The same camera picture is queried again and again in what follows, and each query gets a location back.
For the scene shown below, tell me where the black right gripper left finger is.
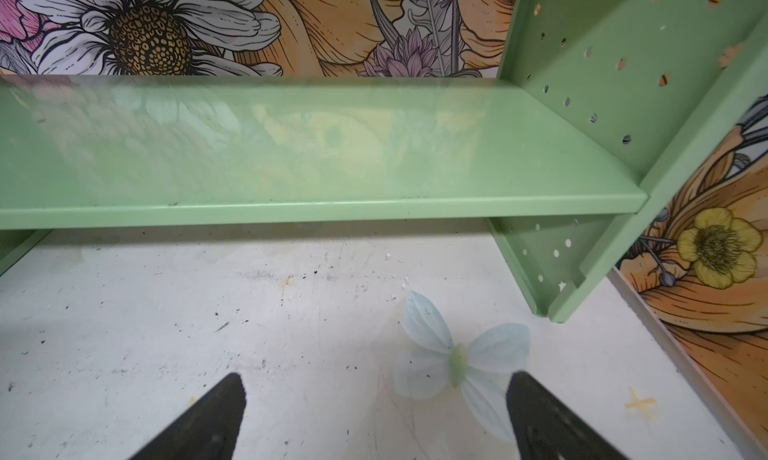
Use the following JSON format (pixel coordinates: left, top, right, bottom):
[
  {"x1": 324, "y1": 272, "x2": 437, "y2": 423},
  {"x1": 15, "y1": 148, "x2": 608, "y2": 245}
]
[{"x1": 130, "y1": 372, "x2": 247, "y2": 460}]

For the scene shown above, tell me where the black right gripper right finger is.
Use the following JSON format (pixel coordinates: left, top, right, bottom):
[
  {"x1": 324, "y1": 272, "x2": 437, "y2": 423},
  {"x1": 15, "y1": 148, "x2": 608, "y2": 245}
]
[{"x1": 506, "y1": 371, "x2": 626, "y2": 460}]

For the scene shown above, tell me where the green metal shelf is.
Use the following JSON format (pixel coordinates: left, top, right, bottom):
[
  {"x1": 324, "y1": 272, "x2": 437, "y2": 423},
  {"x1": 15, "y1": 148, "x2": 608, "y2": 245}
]
[{"x1": 1, "y1": 0, "x2": 767, "y2": 323}]

